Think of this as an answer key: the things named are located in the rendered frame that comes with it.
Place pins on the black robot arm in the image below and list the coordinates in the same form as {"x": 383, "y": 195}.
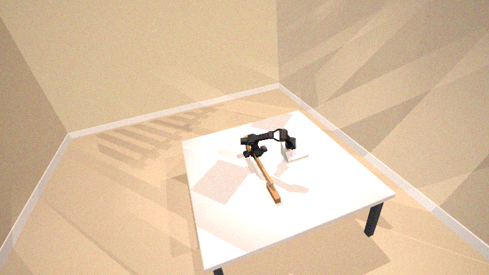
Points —
{"x": 253, "y": 139}

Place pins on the long brown wooden rail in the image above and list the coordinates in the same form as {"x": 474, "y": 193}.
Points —
{"x": 264, "y": 172}

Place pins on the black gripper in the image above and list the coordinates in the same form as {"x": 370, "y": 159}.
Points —
{"x": 250, "y": 153}

